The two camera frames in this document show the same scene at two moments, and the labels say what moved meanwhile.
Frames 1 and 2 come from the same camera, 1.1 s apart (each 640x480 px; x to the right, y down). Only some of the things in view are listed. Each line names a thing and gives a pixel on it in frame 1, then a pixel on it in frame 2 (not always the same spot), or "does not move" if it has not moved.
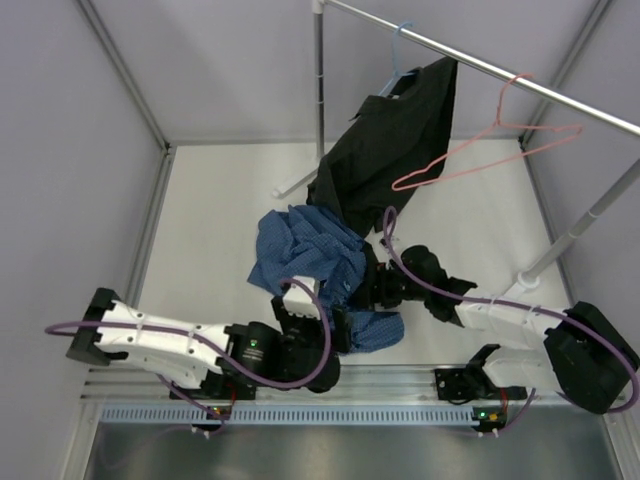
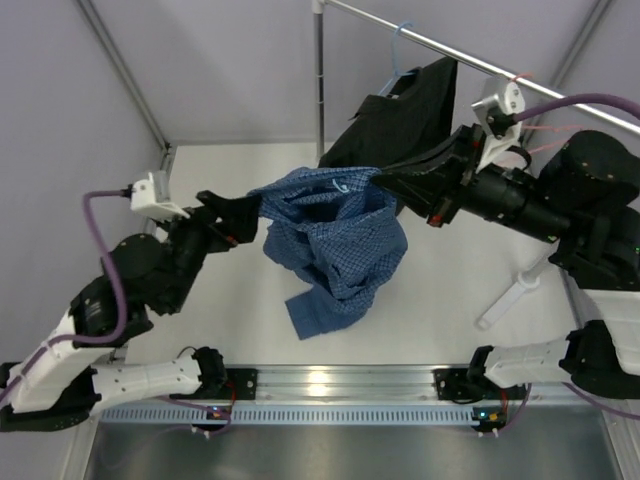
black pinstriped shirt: [392, 154] does not move
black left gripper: [288, 320] -> [240, 219]
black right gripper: [376, 288] -> [428, 185]
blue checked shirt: [298, 242] -> [340, 229]
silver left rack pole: [319, 7] does not move
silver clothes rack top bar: [586, 108] does not move
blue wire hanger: [397, 74] does not move
